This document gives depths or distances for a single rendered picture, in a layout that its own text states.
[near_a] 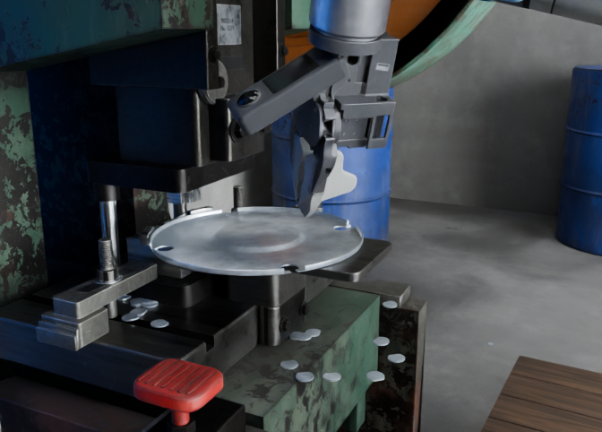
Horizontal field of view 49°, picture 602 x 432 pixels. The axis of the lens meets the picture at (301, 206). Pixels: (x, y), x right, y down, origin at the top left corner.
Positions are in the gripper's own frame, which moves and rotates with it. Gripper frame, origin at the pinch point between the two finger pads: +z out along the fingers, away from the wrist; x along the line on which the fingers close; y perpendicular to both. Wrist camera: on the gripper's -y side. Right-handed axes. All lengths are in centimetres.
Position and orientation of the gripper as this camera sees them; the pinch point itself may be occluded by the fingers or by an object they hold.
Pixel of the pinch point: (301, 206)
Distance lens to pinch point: 74.6
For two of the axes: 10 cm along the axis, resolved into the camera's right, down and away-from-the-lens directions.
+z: -1.2, 8.4, 5.3
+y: 9.2, -1.0, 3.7
